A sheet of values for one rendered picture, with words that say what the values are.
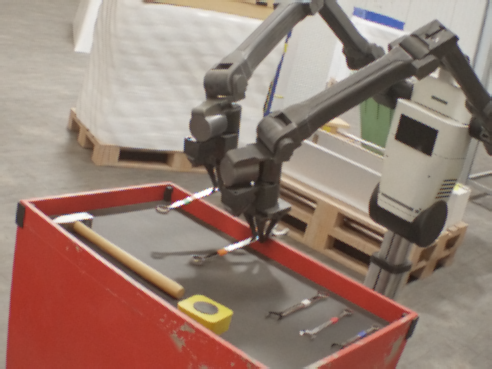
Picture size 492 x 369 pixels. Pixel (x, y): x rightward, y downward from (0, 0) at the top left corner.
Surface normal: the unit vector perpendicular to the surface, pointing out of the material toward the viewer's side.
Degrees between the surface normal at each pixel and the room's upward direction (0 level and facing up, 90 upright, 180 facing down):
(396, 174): 90
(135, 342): 90
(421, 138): 90
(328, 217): 90
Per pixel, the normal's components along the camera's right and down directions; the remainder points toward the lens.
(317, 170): -0.62, 0.09
